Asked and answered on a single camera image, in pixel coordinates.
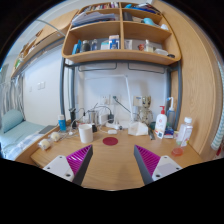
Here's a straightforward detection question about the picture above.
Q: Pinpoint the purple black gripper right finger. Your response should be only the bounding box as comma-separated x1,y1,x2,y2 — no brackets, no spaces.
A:
134,145,160,185

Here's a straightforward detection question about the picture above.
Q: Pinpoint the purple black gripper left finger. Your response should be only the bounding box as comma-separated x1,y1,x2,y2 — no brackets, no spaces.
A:
66,145,93,185

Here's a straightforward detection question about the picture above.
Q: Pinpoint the clear plastic water bottle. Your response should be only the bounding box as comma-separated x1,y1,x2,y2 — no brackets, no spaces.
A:
176,117,193,147

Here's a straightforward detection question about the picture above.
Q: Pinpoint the small white square clock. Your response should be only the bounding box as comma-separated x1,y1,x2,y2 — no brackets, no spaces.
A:
157,132,164,139

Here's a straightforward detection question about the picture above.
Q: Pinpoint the white ceramic mug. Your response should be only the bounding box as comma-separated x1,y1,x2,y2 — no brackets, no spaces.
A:
79,124,93,143

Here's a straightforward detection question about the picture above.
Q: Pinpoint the orange bottle cap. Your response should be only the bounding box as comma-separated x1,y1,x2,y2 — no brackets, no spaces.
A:
171,148,183,156

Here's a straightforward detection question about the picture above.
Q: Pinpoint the white tissue pack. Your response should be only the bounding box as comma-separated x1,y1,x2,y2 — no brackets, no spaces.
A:
128,122,148,136

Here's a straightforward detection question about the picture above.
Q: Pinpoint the dark red round coaster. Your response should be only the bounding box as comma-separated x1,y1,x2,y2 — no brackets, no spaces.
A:
103,137,118,146

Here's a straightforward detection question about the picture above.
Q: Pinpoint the white red pump lotion bottle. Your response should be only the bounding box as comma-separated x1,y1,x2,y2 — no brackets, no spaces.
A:
155,106,167,135

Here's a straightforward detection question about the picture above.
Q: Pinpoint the white desk lamp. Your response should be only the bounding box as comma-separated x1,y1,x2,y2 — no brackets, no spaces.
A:
85,74,134,128

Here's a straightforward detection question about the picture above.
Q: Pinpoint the Groot figurine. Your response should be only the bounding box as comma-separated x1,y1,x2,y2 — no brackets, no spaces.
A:
139,96,153,125

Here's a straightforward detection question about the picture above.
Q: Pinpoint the blue white small bottle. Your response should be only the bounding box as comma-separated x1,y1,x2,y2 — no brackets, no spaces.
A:
58,115,66,132

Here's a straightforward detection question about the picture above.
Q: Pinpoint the metal cup with utensils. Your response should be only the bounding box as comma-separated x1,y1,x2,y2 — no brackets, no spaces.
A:
88,110,98,125

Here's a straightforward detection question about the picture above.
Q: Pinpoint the black power adapter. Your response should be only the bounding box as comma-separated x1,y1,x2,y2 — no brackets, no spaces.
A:
108,114,114,123

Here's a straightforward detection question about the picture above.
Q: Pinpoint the clear spray bottle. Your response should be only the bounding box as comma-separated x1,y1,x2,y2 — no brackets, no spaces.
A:
167,97,175,128

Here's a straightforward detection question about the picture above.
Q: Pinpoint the teal bed pillow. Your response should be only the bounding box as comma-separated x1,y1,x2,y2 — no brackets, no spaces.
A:
2,110,23,133

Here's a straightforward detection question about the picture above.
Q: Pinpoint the blue white box on shelf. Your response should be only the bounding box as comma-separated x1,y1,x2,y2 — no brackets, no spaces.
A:
109,35,119,49

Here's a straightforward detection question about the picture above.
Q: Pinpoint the white wall socket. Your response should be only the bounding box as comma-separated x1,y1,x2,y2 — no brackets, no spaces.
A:
100,95,110,105

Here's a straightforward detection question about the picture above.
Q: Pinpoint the wooden wall shelf unit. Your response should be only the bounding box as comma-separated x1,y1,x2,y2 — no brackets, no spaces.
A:
62,2,181,65

